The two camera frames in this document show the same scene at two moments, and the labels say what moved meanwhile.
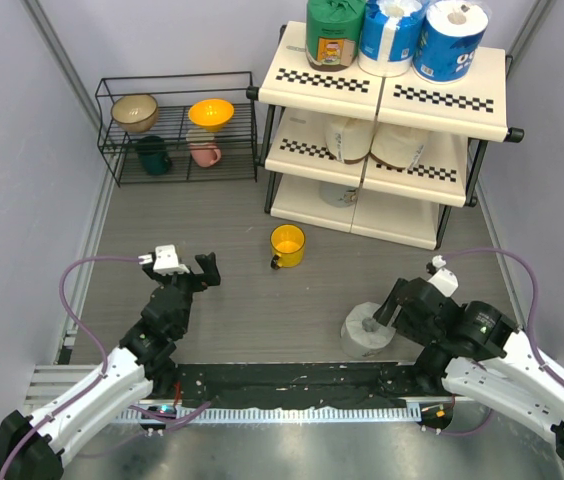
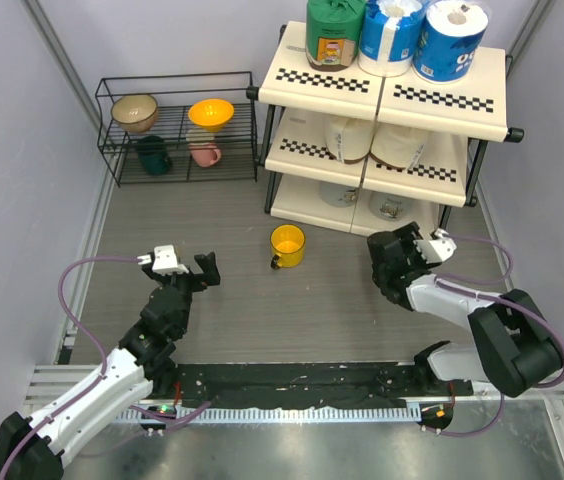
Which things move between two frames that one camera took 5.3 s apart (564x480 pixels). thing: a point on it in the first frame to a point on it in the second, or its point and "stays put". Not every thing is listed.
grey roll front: [362, 335] to [393, 208]
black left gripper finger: [164, 280] stays put
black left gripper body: [188, 284] stays put
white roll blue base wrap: [447, 41] stays put
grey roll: [337, 195] stays put
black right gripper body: [419, 330] to [415, 258]
